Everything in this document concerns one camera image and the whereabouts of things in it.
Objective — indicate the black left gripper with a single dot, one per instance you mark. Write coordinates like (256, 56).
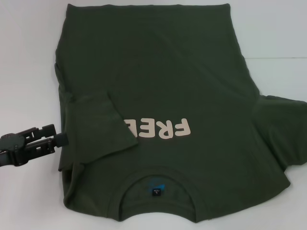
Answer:
(12, 149)

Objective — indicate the dark green FREE! t-shirt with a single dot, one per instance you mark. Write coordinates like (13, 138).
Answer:
(168, 72)

